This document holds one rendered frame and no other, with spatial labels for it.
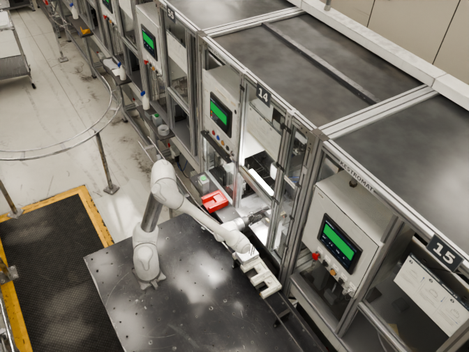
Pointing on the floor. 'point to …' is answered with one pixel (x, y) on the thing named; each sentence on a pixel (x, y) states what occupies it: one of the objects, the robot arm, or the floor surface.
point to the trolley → (17, 68)
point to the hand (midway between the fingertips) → (266, 211)
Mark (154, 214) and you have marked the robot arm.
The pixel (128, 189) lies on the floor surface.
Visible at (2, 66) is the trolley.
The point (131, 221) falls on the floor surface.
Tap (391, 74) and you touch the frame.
